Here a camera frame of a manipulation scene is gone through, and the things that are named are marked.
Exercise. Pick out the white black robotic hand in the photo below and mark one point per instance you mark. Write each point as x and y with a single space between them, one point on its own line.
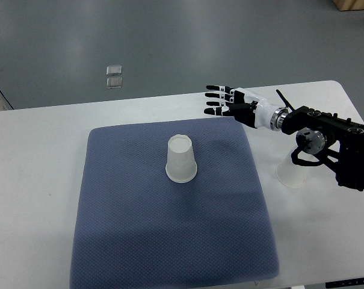
245 106

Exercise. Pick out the white paper cup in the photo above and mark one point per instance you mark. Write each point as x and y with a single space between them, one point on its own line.
181 166
290 174

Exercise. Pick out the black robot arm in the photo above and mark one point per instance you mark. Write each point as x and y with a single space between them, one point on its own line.
325 139

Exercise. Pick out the white paper cup on cushion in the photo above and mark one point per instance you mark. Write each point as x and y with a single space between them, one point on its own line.
181 166

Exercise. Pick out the upper metal floor plate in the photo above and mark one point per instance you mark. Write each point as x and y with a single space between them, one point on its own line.
114 70

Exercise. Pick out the metal floor plate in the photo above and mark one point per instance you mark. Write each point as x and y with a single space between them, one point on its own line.
114 82
114 70

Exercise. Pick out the lower metal floor plate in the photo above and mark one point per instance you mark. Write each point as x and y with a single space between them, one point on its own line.
114 82

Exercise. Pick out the wooden furniture corner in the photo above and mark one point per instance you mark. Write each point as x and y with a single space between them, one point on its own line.
349 5

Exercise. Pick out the blue textured cushion mat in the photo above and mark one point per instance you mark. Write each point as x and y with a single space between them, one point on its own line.
136 228

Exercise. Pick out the black label strip table edge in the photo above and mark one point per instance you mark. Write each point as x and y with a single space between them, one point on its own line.
345 283

